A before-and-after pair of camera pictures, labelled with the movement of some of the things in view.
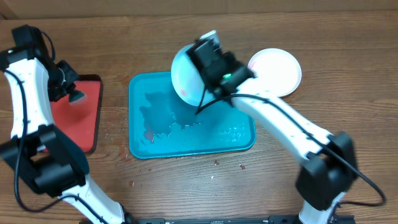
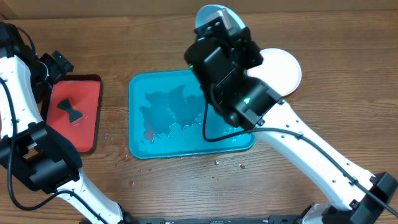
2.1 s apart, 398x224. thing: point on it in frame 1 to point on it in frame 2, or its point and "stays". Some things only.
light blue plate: (188, 81) to (236, 22)
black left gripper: (72, 75) to (59, 63)
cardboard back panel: (12, 9) stays
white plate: (278, 71) stays
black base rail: (293, 219) stays
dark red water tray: (80, 120) stays
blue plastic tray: (161, 124) stays
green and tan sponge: (76, 97) to (74, 114)
